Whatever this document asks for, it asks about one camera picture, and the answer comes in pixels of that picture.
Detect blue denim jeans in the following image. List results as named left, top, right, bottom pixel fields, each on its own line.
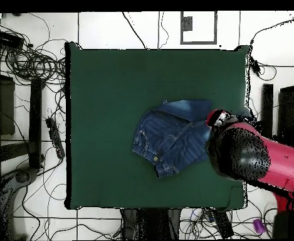
left=132, top=99, right=214, bottom=179

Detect black power adapter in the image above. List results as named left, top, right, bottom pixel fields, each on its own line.
left=249, top=58, right=262, bottom=77

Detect black power strip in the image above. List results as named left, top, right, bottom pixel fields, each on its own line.
left=210, top=209, right=234, bottom=239
left=45, top=117, right=66, bottom=159

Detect dark green table cloth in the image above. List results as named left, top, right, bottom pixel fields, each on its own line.
left=65, top=41, right=250, bottom=211

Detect purple object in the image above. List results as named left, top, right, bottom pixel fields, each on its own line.
left=252, top=218, right=266, bottom=234

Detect grey round stand base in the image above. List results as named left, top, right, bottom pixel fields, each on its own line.
left=0, top=166, right=39, bottom=240

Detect black box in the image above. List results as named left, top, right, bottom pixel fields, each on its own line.
left=0, top=29, right=25, bottom=50

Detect black table frame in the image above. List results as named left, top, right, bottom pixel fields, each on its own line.
left=260, top=63, right=294, bottom=146
left=0, top=56, right=46, bottom=171

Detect thin black cable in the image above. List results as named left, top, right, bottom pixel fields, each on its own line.
left=157, top=11, right=169, bottom=50

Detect thick black cable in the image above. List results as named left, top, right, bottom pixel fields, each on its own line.
left=122, top=11, right=147, bottom=50

